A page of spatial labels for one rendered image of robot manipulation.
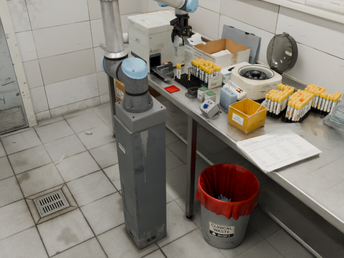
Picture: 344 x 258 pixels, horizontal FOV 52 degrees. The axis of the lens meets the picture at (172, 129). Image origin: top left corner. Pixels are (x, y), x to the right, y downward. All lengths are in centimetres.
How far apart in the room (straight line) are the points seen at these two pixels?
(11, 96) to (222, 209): 218
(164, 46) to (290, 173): 117
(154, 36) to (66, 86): 157
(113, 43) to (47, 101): 198
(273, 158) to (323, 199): 26
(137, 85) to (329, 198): 94
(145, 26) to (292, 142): 110
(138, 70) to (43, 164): 165
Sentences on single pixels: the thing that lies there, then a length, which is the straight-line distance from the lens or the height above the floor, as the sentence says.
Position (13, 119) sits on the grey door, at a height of 13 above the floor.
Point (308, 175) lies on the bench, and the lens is 155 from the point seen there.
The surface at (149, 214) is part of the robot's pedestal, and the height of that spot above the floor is 27.
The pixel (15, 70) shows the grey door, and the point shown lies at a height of 58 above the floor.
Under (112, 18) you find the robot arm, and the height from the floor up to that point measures 137.
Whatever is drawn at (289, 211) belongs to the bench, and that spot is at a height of 27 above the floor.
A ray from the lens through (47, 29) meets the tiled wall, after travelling 336.
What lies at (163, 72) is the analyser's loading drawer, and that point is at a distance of 219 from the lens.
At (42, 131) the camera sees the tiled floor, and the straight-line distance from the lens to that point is 349.
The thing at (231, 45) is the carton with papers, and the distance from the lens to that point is 247.
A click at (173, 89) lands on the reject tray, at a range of 208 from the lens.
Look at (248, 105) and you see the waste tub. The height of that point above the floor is 94.
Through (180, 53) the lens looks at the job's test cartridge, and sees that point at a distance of 207.
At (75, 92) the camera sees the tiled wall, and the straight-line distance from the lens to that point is 364.
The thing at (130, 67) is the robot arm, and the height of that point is 117.
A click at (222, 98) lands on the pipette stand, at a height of 93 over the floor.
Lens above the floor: 182
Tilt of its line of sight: 33 degrees down
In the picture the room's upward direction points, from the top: straight up
